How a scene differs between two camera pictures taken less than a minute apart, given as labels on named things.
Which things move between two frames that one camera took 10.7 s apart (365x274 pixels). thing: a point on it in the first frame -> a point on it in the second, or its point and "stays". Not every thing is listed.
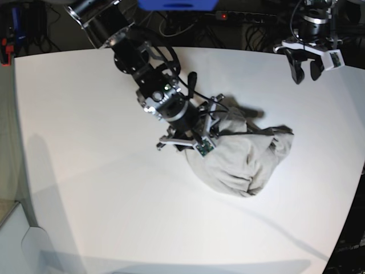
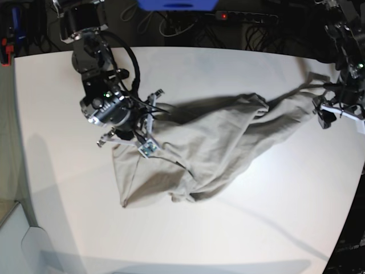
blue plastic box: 178,5 stays
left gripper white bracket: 205,142 -> 111,139
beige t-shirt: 246,156 -> 197,155
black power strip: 244,17 stays
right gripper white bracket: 330,60 -> 325,118
